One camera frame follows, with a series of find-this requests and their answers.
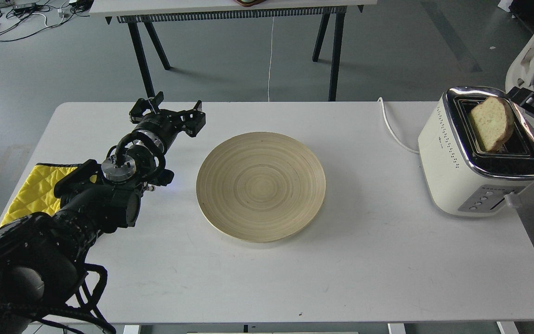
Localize round bamboo plate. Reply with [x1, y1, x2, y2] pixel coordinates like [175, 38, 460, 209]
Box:
[196, 132, 326, 243]

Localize background table with black legs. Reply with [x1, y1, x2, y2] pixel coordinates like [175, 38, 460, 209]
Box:
[89, 0, 376, 102]

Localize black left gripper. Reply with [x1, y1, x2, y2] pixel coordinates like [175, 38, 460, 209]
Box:
[129, 91, 206, 153]

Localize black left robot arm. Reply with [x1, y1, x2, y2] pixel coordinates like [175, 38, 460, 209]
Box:
[0, 92, 206, 334]

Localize thin white hanging cable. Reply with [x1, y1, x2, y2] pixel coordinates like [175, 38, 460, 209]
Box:
[267, 17, 275, 102]

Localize white toaster power cable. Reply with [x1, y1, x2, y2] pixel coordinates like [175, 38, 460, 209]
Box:
[378, 96, 420, 154]

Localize slice of bread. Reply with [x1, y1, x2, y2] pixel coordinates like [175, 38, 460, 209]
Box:
[468, 96, 515, 153]

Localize yellow quilted cloth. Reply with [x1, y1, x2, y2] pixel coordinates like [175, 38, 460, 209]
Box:
[0, 163, 80, 227]

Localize floor cables and power strips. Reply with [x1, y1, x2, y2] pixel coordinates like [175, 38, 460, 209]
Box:
[0, 0, 94, 47]

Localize cream chrome toaster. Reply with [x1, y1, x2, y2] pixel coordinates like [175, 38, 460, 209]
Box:
[418, 86, 534, 217]

